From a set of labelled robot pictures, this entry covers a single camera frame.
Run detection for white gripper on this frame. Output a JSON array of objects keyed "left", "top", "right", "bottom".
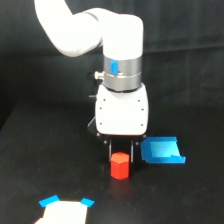
[{"left": 87, "top": 84, "right": 149, "bottom": 163}]

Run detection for red hexagonal block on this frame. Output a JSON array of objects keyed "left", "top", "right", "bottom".
[{"left": 111, "top": 152, "right": 129, "bottom": 180}]

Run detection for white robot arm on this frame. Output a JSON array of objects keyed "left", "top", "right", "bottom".
[{"left": 34, "top": 0, "right": 149, "bottom": 160}]

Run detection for blue tape piece right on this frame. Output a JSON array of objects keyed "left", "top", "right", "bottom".
[{"left": 81, "top": 198, "right": 94, "bottom": 207}]

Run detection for blue tape piece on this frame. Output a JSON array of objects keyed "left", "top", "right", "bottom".
[
  {"left": 81, "top": 198, "right": 94, "bottom": 207},
  {"left": 39, "top": 195, "right": 59, "bottom": 207}
]

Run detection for blue tape piece left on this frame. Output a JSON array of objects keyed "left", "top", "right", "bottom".
[{"left": 39, "top": 195, "right": 59, "bottom": 207}]

